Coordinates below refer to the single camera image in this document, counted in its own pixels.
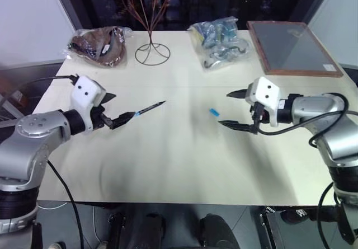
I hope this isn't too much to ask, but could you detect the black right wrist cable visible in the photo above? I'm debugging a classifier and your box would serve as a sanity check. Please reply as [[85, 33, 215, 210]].
[[256, 92, 350, 148]]

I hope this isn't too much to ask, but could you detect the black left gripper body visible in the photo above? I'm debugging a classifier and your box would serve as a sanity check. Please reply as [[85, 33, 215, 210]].
[[89, 105, 113, 131]]

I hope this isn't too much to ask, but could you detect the plastic bag with brown items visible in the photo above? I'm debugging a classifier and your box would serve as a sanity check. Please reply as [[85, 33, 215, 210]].
[[62, 26, 134, 68]]

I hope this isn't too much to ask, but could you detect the copper wire stand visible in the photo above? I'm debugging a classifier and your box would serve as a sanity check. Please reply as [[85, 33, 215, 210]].
[[119, 0, 172, 65]]

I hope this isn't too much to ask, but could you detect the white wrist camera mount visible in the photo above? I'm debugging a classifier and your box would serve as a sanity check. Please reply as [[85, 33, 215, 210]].
[[244, 76, 282, 128], [70, 75, 107, 133]]

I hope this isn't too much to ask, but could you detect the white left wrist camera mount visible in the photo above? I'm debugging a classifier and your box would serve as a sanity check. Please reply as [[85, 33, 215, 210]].
[[70, 75, 107, 133]]

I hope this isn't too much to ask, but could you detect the black pen with blue band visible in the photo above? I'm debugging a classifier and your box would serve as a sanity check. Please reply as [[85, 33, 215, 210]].
[[133, 100, 167, 119]]

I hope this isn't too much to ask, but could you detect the thin white floor cable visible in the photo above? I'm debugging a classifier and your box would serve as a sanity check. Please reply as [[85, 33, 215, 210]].
[[37, 203, 105, 246]]

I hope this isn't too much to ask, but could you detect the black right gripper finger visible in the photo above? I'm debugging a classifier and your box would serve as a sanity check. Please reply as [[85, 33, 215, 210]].
[[218, 120, 260, 135], [225, 88, 248, 100]]

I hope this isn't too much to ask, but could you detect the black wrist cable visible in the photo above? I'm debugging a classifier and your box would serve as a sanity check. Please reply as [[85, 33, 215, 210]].
[[0, 74, 81, 112], [256, 92, 350, 148]]

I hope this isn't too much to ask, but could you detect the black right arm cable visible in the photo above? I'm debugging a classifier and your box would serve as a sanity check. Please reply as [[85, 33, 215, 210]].
[[317, 181, 337, 249]]

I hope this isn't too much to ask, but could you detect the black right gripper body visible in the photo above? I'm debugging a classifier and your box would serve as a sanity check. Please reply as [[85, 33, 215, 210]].
[[248, 102, 271, 127]]

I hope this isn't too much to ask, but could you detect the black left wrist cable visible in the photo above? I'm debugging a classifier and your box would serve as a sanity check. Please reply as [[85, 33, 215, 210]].
[[0, 74, 81, 112]]

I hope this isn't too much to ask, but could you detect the black metal table frame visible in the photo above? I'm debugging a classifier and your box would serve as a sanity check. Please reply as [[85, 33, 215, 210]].
[[258, 206, 283, 249]]

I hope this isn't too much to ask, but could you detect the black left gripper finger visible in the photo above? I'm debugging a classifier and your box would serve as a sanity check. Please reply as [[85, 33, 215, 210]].
[[102, 111, 138, 130], [101, 92, 117, 106]]

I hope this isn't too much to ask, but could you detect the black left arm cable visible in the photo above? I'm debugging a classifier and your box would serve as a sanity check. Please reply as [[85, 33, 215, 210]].
[[46, 159, 85, 249]]

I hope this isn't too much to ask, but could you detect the wooden framed glass board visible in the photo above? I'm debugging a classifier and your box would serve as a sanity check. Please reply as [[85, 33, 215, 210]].
[[246, 20, 345, 79]]

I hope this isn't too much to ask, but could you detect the plastic bag with blue items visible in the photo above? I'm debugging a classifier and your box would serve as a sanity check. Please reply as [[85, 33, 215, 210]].
[[186, 16, 252, 71]]

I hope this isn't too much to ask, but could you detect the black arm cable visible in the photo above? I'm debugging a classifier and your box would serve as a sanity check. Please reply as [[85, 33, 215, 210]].
[[317, 181, 337, 249], [46, 159, 85, 249]]

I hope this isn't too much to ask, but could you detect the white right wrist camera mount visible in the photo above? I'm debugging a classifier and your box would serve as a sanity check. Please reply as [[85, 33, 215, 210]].
[[244, 76, 282, 128]]

